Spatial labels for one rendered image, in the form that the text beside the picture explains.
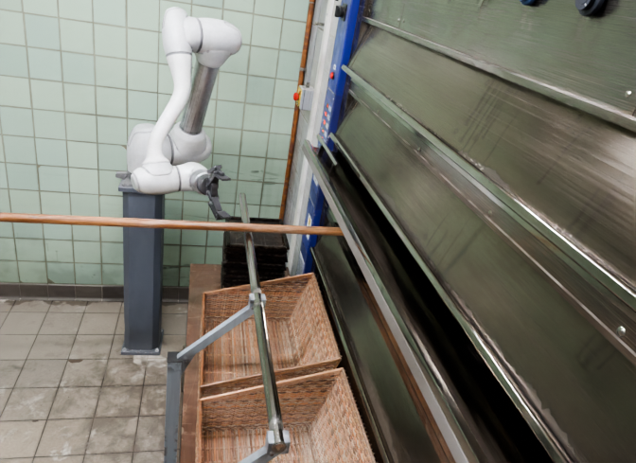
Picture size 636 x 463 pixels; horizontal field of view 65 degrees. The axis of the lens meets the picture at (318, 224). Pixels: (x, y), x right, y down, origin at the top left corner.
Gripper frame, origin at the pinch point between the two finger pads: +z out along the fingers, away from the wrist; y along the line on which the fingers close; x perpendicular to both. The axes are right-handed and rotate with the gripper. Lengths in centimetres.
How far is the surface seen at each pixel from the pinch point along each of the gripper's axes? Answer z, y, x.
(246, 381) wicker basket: 26, 57, 4
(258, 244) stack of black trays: -31, 33, -27
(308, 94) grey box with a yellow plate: -60, -28, -67
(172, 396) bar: 30, 50, 30
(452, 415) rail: 115, 3, 8
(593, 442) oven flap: 132, -1, -1
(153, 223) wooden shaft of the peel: -2.4, 6.5, 24.4
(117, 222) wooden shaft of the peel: -6.0, 5.4, 34.9
